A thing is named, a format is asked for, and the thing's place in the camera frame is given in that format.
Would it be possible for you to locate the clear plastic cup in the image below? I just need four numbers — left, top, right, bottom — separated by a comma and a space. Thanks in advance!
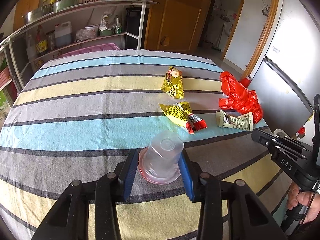
138, 131, 184, 185

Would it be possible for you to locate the pale green printed wrapper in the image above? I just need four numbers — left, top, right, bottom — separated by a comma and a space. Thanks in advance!
215, 110, 254, 131

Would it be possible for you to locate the yellow red snack wrapper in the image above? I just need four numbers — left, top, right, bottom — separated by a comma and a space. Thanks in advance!
159, 101, 207, 134

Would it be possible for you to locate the red plastic bag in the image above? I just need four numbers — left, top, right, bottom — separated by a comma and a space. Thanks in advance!
219, 72, 263, 124

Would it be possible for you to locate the yellow orange snack wrapper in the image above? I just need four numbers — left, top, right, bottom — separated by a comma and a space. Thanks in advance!
161, 66, 184, 100

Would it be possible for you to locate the metal kitchen shelf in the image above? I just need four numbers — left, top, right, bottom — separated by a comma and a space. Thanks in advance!
1, 0, 150, 92

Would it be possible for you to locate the person right hand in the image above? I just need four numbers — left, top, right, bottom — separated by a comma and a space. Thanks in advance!
287, 182, 320, 224

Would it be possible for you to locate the silver refrigerator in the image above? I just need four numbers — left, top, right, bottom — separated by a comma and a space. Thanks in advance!
249, 0, 319, 144

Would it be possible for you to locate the striped tablecloth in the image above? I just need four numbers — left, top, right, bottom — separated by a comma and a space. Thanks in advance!
0, 48, 293, 240

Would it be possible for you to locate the pink storage box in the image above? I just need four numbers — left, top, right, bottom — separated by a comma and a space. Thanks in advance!
57, 43, 120, 59

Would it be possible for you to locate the red sauce bottle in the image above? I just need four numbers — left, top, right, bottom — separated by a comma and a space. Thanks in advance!
35, 24, 48, 56

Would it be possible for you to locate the white oil jug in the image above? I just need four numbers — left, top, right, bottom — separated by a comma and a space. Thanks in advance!
54, 21, 72, 48

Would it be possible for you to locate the wooden door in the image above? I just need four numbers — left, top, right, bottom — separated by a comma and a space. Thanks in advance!
144, 0, 212, 54

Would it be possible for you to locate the steel mixing bowl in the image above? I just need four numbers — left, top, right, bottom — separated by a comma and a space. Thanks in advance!
21, 4, 52, 24

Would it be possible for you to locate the wooden cutting board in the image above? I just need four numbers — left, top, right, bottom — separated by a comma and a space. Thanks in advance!
13, 0, 40, 31

